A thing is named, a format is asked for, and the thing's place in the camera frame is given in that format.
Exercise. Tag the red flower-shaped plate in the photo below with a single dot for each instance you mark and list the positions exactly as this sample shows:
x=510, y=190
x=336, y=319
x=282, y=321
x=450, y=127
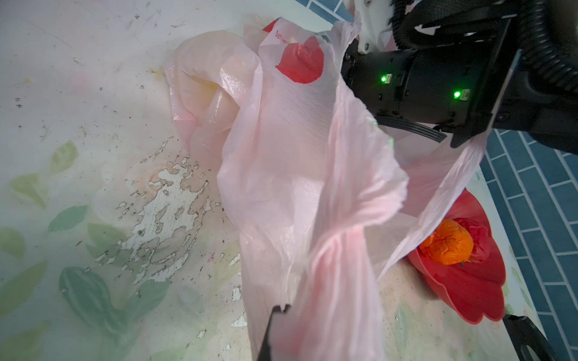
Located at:
x=473, y=290

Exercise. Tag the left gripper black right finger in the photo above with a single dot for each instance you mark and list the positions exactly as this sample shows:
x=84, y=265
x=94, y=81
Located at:
x=529, y=343

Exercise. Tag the pink plastic fruit bag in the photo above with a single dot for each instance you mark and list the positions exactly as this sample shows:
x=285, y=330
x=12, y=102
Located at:
x=325, y=201

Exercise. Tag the orange fruit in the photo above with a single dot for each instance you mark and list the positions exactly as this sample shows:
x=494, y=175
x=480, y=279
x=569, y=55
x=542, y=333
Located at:
x=449, y=244

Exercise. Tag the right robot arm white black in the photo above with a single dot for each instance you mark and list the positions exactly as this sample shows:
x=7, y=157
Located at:
x=454, y=69

